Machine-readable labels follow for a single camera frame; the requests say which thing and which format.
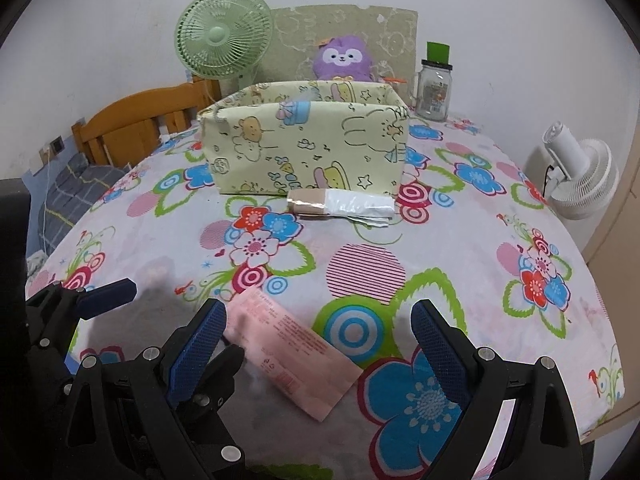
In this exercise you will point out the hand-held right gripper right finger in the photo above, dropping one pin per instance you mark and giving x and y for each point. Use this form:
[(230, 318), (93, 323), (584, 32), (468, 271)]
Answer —
[(440, 350)]

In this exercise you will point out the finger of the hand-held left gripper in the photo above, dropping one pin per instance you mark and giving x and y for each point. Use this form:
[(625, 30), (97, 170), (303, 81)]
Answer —
[(225, 365), (107, 295)]

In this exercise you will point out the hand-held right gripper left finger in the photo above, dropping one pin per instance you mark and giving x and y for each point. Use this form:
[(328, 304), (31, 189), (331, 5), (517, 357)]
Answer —
[(197, 350)]

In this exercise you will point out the pink packet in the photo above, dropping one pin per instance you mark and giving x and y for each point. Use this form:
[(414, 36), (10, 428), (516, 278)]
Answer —
[(290, 355)]

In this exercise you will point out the yellow printed storage box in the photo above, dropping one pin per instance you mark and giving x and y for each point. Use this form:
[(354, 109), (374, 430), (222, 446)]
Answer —
[(280, 155)]

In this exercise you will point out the blue bed sheet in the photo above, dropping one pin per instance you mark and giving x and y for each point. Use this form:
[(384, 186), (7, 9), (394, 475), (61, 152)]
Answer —
[(47, 230)]

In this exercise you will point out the floral tablecloth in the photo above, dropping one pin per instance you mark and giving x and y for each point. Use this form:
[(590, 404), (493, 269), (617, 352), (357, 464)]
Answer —
[(450, 250)]

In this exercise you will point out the grey plaid pillow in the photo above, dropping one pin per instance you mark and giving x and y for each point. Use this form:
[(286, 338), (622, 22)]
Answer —
[(85, 180)]

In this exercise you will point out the roll of white plastic bags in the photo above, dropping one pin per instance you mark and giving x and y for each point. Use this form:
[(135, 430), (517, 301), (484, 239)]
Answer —
[(350, 205)]

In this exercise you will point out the wooden headboard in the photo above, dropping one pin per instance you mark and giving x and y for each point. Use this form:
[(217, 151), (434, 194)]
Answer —
[(125, 120)]

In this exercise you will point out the white standing fan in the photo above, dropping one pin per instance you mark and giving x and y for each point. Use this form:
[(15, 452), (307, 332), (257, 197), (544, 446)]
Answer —
[(585, 175)]

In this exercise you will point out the glass jar mug green lid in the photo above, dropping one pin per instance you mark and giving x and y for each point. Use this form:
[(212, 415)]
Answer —
[(432, 95)]

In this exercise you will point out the green desk fan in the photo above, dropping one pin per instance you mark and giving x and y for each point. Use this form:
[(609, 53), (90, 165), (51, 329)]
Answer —
[(217, 35)]

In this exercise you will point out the purple plush toy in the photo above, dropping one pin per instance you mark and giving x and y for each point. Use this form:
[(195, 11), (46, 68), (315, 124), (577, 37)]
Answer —
[(342, 57)]

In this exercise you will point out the green printed board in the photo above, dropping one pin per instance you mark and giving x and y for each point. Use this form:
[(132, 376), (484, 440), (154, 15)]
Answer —
[(350, 20)]

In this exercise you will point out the wall socket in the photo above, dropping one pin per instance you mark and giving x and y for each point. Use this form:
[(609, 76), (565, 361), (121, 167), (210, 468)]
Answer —
[(58, 145)]

